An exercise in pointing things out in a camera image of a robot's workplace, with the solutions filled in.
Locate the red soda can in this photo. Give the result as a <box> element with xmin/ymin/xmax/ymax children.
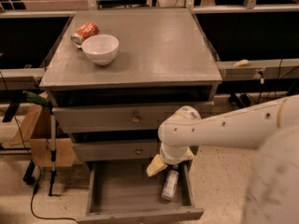
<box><xmin>71</xmin><ymin>22</ymin><xmax>99</xmax><ymax>47</ymax></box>

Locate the black wheeled table leg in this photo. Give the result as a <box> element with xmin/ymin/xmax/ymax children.
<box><xmin>229</xmin><ymin>92</ymin><xmax>251</xmax><ymax>109</ymax></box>

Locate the clear plastic bottle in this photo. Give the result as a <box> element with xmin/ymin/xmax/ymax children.
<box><xmin>162</xmin><ymin>170</ymin><xmax>179</xmax><ymax>201</ymax></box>

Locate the yellow foam scrap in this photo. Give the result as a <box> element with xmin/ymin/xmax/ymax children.
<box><xmin>234</xmin><ymin>59</ymin><xmax>249</xmax><ymax>67</ymax></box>

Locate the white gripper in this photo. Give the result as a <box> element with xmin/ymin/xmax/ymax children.
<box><xmin>147</xmin><ymin>143</ymin><xmax>194</xmax><ymax>176</ymax></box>

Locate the brown cardboard box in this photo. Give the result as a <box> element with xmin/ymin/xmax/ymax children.
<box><xmin>9</xmin><ymin>104</ymin><xmax>77</xmax><ymax>167</ymax></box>

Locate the white ceramic bowl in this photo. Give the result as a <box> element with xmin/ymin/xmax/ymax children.
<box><xmin>81</xmin><ymin>35</ymin><xmax>120</xmax><ymax>65</ymax></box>

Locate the tripod with green handle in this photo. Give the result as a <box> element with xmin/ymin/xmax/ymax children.
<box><xmin>2</xmin><ymin>91</ymin><xmax>57</xmax><ymax>196</ymax></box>

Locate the grey middle drawer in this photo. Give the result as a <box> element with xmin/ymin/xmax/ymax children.
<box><xmin>73</xmin><ymin>139</ymin><xmax>161</xmax><ymax>161</ymax></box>

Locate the grey drawer cabinet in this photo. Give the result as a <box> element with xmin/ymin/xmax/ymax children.
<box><xmin>38</xmin><ymin>7</ymin><xmax>223</xmax><ymax>172</ymax></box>

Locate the grey top drawer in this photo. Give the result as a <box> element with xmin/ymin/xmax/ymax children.
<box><xmin>51</xmin><ymin>101</ymin><xmax>215</xmax><ymax>134</ymax></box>

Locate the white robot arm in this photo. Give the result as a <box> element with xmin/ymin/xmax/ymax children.
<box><xmin>147</xmin><ymin>95</ymin><xmax>299</xmax><ymax>224</ymax></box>

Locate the grey open bottom drawer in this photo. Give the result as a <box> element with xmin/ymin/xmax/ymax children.
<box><xmin>77</xmin><ymin>159</ymin><xmax>204</xmax><ymax>224</ymax></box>

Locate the grey metal rail frame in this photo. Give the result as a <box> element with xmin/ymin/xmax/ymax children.
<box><xmin>216</xmin><ymin>59</ymin><xmax>299</xmax><ymax>81</ymax></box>

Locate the black floor cable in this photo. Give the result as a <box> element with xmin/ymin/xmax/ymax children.
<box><xmin>29</xmin><ymin>166</ymin><xmax>78</xmax><ymax>222</ymax></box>

